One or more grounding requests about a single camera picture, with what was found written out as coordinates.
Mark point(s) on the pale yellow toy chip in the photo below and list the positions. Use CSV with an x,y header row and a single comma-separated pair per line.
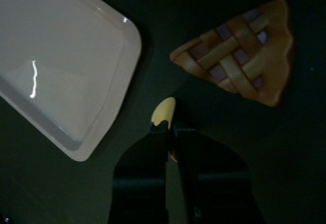
x,y
164,112

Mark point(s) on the white rectangular plastic tray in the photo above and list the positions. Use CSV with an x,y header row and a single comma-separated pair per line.
x,y
59,62

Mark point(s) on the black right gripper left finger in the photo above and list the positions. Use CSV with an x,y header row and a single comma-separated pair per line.
x,y
142,173

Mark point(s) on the toy lattice pie slice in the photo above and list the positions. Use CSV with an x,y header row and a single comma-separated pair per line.
x,y
242,54

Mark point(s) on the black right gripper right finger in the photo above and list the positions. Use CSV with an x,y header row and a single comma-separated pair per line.
x,y
217,177

